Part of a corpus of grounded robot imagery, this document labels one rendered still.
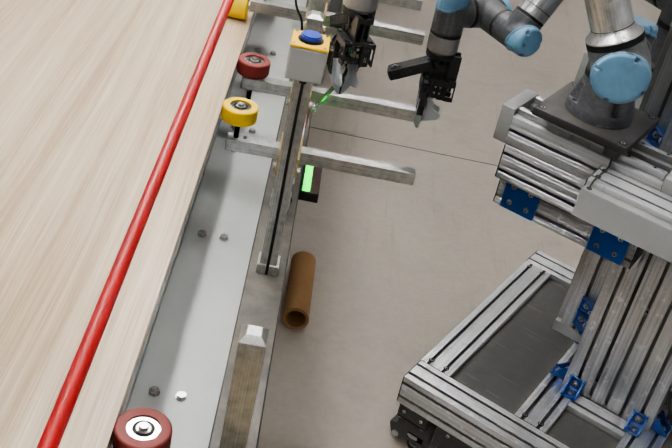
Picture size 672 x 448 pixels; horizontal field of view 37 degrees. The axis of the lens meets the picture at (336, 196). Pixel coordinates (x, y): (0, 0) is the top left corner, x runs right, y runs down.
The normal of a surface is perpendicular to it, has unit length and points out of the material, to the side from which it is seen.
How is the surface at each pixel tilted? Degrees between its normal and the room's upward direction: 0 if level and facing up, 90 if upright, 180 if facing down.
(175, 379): 0
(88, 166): 0
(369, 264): 0
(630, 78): 97
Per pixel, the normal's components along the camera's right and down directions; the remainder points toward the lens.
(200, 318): 0.18, -0.83
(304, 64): -0.05, 0.52
